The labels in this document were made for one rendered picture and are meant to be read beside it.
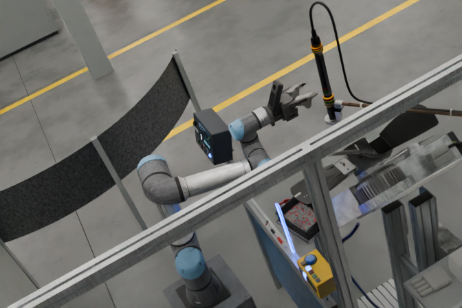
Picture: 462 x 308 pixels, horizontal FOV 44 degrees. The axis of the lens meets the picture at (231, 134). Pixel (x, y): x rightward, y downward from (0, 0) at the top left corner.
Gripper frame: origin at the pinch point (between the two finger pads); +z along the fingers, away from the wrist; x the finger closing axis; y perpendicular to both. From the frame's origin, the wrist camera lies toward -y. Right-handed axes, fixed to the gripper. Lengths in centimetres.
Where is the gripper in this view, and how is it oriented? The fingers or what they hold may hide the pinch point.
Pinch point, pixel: (309, 87)
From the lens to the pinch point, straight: 225.7
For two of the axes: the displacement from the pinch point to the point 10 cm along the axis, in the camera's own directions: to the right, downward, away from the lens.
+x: 4.1, 4.6, -7.8
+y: 2.7, 7.6, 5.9
